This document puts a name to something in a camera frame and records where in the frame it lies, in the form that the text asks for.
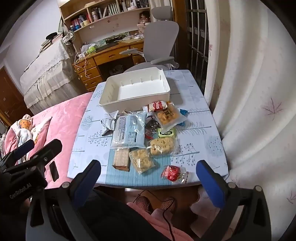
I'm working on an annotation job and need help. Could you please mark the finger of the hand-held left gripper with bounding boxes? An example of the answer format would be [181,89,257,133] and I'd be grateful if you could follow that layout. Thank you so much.
[2,139,63,176]
[0,139,35,167]

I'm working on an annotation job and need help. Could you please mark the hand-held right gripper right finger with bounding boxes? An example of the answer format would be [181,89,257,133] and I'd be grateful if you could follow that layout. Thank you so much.
[196,160,272,241]

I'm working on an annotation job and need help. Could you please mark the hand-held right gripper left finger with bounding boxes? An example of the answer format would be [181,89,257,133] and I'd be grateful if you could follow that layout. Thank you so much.
[25,159,101,241]

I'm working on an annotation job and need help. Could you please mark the wafer biscuit packet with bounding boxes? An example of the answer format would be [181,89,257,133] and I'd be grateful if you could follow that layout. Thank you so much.
[112,148,130,172]

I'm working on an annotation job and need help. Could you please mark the red candy packet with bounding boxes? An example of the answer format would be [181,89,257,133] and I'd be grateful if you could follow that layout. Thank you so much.
[161,165,188,184]

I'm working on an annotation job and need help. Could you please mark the yellow noodle clear packet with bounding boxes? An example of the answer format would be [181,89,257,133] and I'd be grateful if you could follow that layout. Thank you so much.
[128,148,156,175]
[147,136,178,158]

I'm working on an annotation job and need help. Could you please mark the silver snack packet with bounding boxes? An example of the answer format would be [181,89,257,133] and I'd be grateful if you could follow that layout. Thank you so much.
[101,111,119,136]

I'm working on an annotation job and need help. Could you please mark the pale blue snack packet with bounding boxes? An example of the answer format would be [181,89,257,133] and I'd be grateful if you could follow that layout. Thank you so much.
[110,111,148,149]

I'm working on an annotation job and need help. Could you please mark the green snack packet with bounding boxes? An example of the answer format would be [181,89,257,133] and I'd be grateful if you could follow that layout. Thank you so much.
[157,127,177,139]

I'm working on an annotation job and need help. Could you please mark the small blue snack packet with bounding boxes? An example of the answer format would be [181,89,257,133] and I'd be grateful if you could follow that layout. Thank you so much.
[179,108,189,127]

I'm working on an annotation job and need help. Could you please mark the orange snack clear packet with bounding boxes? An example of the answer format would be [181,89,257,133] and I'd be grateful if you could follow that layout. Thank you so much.
[154,102,186,130]

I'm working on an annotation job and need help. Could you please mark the dark brown snack packet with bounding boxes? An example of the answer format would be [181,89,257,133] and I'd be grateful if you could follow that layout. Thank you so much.
[144,112,162,140]

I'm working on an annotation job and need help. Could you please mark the red white cookie packet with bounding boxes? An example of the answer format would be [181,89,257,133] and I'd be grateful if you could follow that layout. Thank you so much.
[148,100,170,112]

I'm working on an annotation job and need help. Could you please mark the white plastic storage bin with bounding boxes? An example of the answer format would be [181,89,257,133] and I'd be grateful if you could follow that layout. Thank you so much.
[99,67,171,114]

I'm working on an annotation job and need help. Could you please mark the pastel plush toy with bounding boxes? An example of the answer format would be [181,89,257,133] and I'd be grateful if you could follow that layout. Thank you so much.
[10,113,52,163]

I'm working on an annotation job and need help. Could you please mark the black phone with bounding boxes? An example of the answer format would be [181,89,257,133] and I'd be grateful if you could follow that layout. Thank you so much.
[49,161,60,182]

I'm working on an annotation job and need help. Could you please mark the pink quilted blanket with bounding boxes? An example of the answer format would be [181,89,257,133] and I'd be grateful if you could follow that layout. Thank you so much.
[0,93,96,186]

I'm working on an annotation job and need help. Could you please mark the person's black pants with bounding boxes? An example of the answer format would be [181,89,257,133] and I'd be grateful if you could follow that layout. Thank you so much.
[76,188,171,241]

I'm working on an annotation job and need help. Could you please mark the brown wooden door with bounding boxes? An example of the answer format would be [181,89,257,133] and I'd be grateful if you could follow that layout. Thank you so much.
[0,66,26,128]

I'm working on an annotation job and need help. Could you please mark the person's pink shoes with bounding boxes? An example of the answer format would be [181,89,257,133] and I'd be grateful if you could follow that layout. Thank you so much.
[135,196,178,212]

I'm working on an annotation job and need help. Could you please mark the person's pink garment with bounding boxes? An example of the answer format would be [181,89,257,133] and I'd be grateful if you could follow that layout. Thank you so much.
[127,202,195,241]

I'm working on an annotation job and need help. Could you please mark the white lace dust cover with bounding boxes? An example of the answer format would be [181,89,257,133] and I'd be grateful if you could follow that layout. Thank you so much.
[20,38,79,109]

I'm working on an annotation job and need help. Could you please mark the white floral curtain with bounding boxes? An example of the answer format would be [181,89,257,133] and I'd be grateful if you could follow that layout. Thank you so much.
[203,0,296,241]

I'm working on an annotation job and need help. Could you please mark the waste bin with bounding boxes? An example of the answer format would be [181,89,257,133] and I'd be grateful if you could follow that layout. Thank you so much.
[109,65,123,76]

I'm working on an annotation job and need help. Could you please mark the stack of books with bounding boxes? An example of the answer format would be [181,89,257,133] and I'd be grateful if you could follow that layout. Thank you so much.
[40,32,63,53]

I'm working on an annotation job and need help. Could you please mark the wooden desk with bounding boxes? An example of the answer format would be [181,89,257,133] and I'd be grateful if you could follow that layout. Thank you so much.
[73,38,151,92]

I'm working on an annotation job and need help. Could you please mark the floral pouch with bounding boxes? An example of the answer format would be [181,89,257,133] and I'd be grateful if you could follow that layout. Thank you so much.
[62,31,76,45]

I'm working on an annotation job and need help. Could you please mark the metal window grille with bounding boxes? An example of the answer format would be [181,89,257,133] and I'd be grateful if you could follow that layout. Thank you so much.
[185,0,212,93]

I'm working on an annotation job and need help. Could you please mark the grey office chair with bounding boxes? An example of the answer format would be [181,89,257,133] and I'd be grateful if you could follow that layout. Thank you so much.
[119,7,180,73]

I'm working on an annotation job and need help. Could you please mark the small doll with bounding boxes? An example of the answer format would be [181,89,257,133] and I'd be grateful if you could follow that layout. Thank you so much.
[137,11,152,26]

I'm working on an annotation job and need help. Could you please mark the black cable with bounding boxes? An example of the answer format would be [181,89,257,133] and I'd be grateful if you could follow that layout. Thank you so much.
[133,190,176,241]

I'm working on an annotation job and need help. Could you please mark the white charging cable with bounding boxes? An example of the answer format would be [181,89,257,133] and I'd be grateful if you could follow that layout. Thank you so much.
[74,52,91,80]

